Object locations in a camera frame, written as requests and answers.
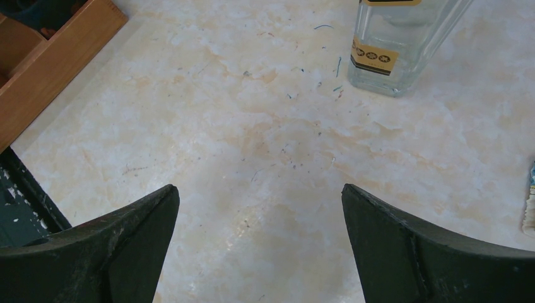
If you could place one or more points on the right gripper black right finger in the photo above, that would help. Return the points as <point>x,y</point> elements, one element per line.
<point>403,258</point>

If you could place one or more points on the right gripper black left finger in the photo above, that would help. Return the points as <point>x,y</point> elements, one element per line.
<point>117,257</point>

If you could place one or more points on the clear liquor bottle black cap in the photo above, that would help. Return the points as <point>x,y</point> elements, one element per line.
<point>394,40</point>

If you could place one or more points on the wooden compartment tray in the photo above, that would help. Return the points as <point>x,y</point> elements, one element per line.
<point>34,70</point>

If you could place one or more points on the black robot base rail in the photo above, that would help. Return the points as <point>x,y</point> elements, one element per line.
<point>27,211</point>

